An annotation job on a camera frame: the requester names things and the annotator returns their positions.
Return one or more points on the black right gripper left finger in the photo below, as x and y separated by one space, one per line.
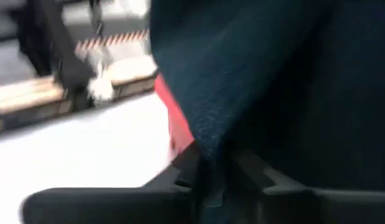
102 207

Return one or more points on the red plastic bin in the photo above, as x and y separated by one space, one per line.
176 118

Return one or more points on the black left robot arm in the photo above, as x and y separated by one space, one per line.
64 62

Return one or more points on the dark blue denim jeans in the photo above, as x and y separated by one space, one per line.
242 62

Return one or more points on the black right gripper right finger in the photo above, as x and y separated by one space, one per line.
335 208

